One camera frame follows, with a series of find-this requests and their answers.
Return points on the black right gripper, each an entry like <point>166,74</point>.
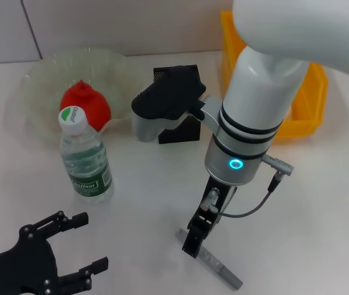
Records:
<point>216,202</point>

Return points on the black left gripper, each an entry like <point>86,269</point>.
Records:
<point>18,264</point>

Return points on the grey marker pen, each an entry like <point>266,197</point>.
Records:
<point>220,267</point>

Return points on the clear green-label water bottle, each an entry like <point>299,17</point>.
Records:
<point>85,159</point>

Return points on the red-orange toy orange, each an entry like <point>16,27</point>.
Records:
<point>94,101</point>

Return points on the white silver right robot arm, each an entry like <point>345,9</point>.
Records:
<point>254,107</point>

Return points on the black mesh pen holder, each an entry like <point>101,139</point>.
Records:
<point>183,132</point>

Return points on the translucent wavy fruit plate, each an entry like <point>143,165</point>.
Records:
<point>39,80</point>

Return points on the yellow plastic storage bin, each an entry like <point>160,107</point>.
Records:
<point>309,123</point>

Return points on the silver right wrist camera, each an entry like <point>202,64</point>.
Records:
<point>168,101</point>

